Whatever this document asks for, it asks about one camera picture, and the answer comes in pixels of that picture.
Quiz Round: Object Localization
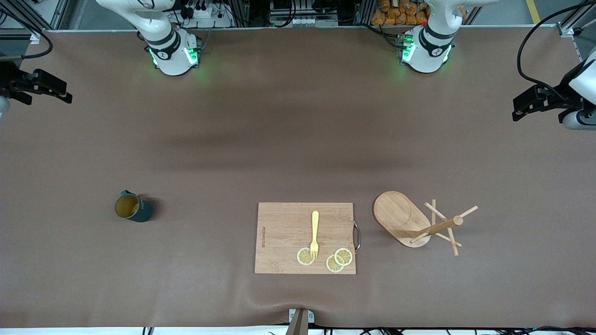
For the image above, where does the dark teal cup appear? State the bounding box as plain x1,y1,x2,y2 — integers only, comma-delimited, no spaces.
115,190,154,223

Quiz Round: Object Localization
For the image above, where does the wooden mug tree rack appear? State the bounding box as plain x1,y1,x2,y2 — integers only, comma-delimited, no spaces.
373,191,479,256

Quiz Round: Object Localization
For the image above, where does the brown table mat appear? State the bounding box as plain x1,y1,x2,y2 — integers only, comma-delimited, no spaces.
0,26,596,328

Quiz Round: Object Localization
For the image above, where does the pile of orange items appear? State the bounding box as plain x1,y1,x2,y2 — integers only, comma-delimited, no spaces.
371,0,431,26

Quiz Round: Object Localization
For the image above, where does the white power strip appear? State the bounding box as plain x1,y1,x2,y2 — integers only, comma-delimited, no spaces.
179,0,233,28

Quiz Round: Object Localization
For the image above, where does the yellow plastic fork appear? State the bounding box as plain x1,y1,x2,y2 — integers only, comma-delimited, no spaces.
310,210,320,260

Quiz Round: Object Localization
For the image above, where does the wooden cutting board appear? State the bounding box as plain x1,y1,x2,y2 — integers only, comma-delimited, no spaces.
254,202,357,275

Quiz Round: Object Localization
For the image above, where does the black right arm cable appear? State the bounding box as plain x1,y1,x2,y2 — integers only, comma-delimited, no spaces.
0,9,53,60

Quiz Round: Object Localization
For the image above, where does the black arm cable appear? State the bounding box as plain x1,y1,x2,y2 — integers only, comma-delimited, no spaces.
517,2,596,96
0,9,53,60

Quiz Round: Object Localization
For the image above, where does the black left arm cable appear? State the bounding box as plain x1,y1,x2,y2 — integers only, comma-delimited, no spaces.
517,2,596,96

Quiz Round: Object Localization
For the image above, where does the aluminium frame profile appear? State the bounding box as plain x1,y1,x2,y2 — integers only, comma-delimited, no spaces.
0,0,70,45
556,0,596,38

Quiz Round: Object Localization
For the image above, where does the grey metal mount bracket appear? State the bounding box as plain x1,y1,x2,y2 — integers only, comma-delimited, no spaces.
289,308,315,335

